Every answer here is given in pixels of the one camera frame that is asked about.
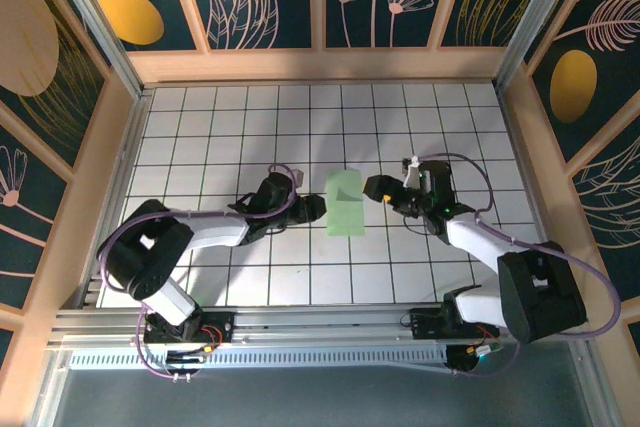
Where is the light green cloth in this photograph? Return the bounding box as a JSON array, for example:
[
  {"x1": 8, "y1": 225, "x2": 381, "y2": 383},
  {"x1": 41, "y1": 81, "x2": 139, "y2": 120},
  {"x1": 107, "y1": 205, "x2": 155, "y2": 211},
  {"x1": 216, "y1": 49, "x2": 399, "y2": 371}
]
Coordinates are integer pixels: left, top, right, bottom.
[{"x1": 324, "y1": 168, "x2": 367, "y2": 237}]

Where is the aluminium side rail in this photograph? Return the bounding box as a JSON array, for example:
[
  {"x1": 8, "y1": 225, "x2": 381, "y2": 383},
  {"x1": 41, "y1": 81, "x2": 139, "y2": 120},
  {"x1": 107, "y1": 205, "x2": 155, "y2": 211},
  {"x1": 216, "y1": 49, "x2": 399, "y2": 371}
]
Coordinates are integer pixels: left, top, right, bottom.
[
  {"x1": 497, "y1": 86, "x2": 571, "y2": 299},
  {"x1": 79, "y1": 89, "x2": 154, "y2": 309}
]

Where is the long aluminium base rail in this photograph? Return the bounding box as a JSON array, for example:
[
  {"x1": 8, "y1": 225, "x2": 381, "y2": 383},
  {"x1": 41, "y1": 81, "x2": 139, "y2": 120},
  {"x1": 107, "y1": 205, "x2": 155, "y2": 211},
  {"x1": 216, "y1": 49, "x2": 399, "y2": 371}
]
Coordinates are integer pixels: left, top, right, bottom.
[{"x1": 47, "y1": 300, "x2": 596, "y2": 348}]

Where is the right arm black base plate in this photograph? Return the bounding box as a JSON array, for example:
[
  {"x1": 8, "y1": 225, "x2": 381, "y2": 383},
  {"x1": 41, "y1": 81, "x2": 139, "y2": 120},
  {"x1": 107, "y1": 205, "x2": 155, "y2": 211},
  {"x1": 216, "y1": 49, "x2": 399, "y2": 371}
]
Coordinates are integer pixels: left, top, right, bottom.
[{"x1": 408, "y1": 306, "x2": 501, "y2": 341}]

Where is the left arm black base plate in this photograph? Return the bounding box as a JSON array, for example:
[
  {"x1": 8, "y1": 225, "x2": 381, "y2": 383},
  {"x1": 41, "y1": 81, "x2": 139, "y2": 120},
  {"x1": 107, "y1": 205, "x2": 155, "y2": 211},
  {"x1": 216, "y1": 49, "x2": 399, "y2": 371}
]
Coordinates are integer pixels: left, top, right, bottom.
[{"x1": 143, "y1": 310, "x2": 236, "y2": 346}]

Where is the white slotted cable duct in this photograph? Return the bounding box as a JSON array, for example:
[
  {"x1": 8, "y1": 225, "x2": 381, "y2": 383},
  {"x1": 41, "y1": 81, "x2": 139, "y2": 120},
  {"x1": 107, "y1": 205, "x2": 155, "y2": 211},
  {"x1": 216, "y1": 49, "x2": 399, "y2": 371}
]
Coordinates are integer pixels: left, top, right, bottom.
[{"x1": 67, "y1": 346, "x2": 451, "y2": 371}]

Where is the aluminium corner post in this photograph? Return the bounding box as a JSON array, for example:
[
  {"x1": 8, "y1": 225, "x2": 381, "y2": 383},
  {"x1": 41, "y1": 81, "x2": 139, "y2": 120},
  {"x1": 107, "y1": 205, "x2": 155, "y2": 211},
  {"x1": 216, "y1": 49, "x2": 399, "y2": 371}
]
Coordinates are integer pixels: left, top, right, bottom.
[
  {"x1": 42, "y1": 0, "x2": 149, "y2": 98},
  {"x1": 493, "y1": 0, "x2": 585, "y2": 92}
]

